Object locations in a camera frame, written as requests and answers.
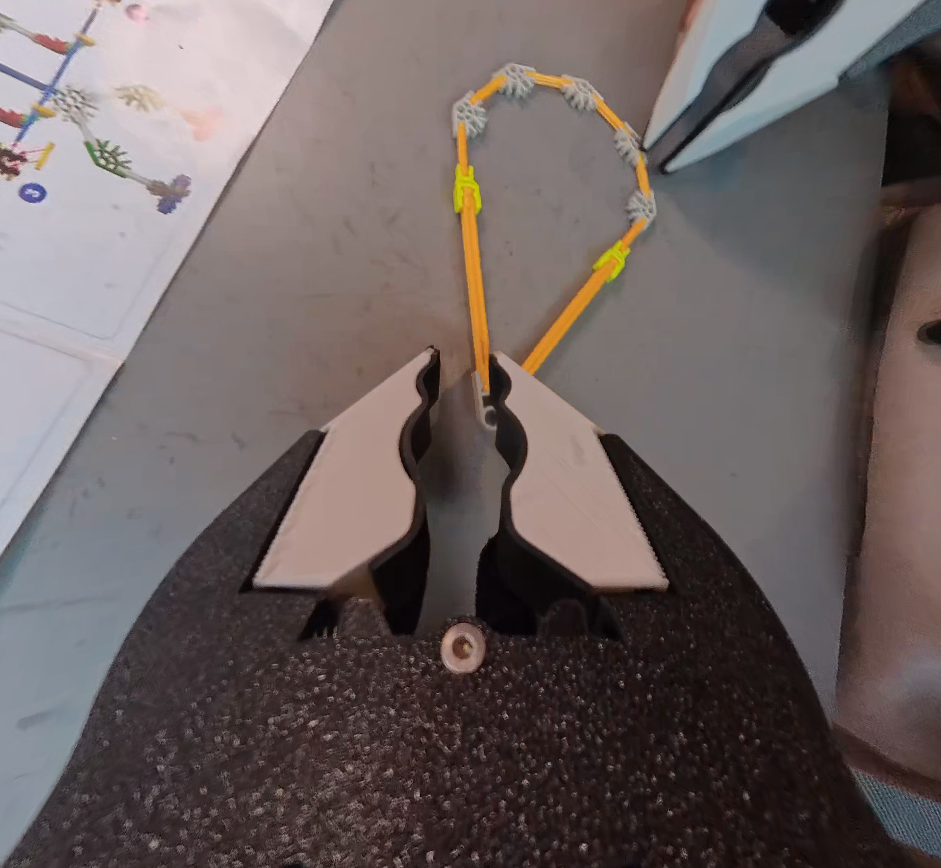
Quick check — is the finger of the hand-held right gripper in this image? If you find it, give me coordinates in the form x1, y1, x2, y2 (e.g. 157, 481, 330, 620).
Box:
658, 0, 941, 174
642, 0, 848, 150

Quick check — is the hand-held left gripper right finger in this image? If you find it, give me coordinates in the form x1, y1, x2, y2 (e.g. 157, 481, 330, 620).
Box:
476, 351, 671, 637

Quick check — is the white building instruction sheet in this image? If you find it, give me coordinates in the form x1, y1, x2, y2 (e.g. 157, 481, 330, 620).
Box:
0, 0, 379, 553

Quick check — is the long yellow rod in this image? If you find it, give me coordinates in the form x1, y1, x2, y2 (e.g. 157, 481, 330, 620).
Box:
459, 210, 492, 395
520, 273, 615, 377

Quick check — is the lime green short rod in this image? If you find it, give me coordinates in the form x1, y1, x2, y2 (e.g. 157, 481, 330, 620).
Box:
452, 164, 484, 217
592, 242, 633, 285

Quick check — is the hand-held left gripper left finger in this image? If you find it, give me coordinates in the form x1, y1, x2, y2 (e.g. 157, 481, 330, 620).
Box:
250, 346, 441, 637

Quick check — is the grey wedge connector piece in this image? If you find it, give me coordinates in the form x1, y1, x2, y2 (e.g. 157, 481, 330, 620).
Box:
470, 372, 501, 432

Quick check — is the grey mesh cloth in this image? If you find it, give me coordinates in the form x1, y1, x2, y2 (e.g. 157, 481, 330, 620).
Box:
853, 769, 941, 858

